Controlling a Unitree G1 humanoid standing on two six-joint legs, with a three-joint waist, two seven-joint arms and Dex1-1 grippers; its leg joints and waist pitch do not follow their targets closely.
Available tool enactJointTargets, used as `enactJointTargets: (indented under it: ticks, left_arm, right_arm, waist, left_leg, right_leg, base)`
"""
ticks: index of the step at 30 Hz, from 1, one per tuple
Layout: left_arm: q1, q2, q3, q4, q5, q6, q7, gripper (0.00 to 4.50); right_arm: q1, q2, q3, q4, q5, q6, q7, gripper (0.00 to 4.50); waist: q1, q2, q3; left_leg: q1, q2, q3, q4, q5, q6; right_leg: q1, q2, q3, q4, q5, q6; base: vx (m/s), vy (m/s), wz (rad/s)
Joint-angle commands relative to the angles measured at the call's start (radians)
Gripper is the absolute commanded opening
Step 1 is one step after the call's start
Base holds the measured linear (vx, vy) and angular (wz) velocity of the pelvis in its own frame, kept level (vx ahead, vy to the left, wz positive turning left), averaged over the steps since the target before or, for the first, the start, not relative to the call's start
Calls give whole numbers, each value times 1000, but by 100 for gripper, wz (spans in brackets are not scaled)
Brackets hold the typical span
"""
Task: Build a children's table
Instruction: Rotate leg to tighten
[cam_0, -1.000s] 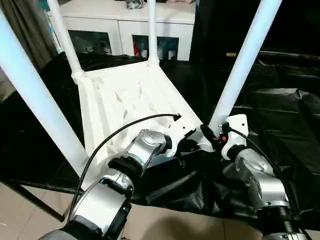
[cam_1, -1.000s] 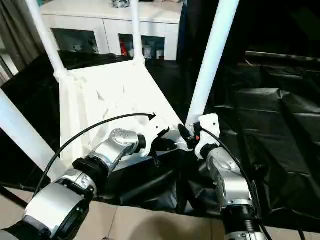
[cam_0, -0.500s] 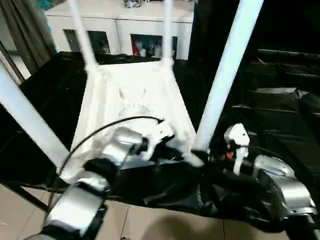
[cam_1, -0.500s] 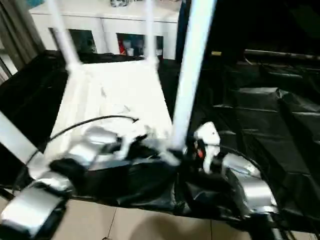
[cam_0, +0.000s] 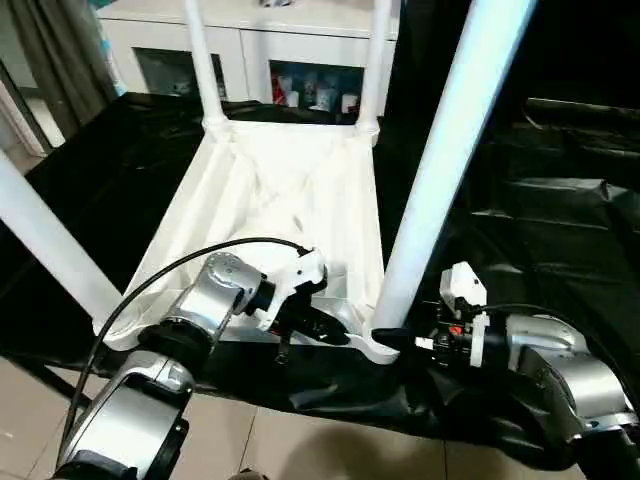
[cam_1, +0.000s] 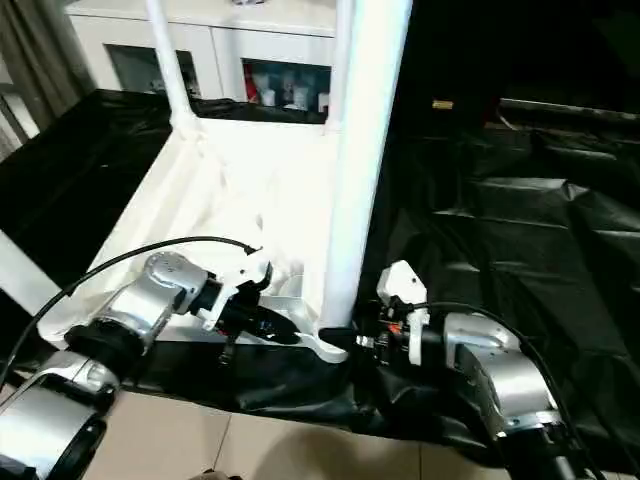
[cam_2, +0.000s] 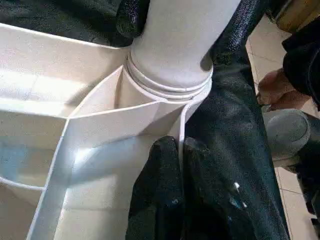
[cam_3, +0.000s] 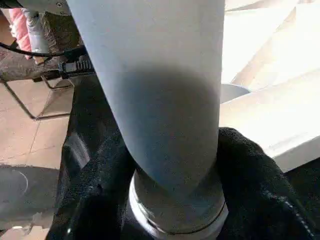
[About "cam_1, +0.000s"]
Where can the white plastic table top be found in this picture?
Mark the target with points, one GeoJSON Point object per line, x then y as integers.
{"type": "Point", "coordinates": [240, 165]}

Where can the white plastic table leg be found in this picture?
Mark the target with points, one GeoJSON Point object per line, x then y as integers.
{"type": "Point", "coordinates": [170, 60]}
{"type": "Point", "coordinates": [341, 60]}
{"type": "Point", "coordinates": [22, 280]}
{"type": "Point", "coordinates": [370, 125]}

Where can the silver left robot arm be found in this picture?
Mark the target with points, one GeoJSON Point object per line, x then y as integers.
{"type": "Point", "coordinates": [145, 295]}

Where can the dark robot torso front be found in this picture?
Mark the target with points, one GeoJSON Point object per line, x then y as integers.
{"type": "Point", "coordinates": [220, 475]}

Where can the black work mat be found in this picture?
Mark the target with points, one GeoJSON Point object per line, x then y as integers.
{"type": "Point", "coordinates": [525, 225]}

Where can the white glass-door cabinet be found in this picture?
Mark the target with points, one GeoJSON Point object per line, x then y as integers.
{"type": "Point", "coordinates": [200, 25]}

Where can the black cabinet with gold label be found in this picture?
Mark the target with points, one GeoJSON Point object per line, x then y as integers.
{"type": "Point", "coordinates": [525, 50]}

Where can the grey curtain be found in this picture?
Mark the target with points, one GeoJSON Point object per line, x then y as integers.
{"type": "Point", "coordinates": [35, 65]}

